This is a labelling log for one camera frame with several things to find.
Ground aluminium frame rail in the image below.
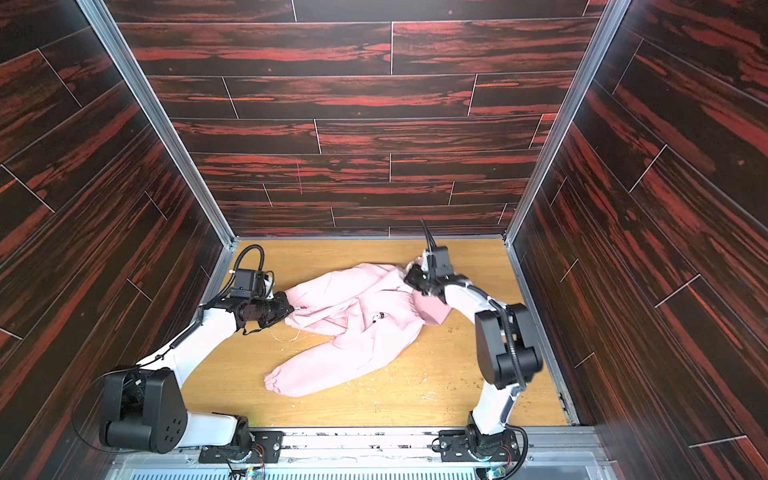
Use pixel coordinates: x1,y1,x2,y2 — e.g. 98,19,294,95
504,0,631,427
76,0,240,325

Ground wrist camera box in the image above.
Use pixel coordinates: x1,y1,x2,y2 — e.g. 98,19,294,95
229,269,274,300
422,246,454,283

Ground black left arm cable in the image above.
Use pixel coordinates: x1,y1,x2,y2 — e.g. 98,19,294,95
233,243,266,274

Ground pink zip-up jacket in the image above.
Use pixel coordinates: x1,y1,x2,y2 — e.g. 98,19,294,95
264,263,451,397

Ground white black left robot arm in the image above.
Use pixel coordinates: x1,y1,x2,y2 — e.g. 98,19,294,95
99,291,294,460

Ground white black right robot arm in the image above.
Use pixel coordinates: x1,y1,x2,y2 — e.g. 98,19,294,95
404,263,543,463

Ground aluminium frame rail left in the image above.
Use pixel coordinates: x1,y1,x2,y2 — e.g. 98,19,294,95
76,0,240,325

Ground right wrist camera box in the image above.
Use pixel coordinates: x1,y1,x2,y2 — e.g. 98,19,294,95
422,246,454,283

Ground aluminium frame rail right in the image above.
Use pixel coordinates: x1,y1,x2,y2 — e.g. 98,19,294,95
504,0,631,427

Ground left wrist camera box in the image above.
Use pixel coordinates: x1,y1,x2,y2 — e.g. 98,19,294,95
229,269,274,300

